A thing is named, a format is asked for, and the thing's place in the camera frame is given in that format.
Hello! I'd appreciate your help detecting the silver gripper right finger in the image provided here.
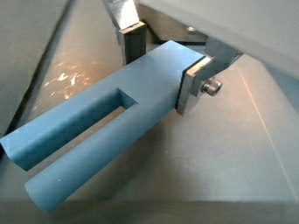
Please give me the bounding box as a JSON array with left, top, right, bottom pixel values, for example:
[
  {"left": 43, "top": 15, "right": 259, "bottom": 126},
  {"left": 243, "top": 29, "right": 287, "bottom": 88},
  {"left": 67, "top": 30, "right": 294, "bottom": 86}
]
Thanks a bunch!
[{"left": 175, "top": 38, "right": 243, "bottom": 116}]

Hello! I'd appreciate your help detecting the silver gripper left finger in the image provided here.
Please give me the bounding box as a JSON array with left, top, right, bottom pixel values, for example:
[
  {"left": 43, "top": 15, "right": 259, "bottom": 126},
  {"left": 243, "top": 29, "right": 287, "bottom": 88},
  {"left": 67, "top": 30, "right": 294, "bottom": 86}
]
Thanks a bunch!
[{"left": 101, "top": 0, "right": 147, "bottom": 65}]

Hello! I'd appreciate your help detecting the black curved fixture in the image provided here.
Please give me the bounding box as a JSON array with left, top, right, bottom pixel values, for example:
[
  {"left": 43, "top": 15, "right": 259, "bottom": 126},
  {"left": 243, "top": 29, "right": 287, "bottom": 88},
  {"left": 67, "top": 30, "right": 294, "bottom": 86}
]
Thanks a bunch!
[{"left": 136, "top": 3, "right": 207, "bottom": 45}]

